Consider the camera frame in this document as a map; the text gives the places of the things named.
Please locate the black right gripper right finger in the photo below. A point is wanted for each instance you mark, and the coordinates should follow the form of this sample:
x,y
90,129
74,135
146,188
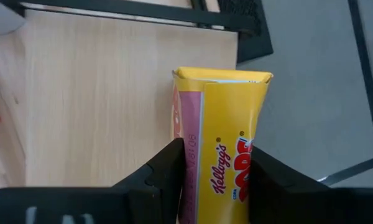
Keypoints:
x,y
273,193

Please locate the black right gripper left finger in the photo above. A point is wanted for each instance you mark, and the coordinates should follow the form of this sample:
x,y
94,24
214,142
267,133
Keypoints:
x,y
161,186

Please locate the small Corn Pops cereal box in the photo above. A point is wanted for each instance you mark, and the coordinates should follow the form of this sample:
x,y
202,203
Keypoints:
x,y
227,118

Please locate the wooden shelf with black legs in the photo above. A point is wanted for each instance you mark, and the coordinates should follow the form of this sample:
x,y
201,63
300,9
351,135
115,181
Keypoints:
x,y
96,93

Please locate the black aluminium table frame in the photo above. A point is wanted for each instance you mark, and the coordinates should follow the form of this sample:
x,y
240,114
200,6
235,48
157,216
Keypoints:
x,y
143,13

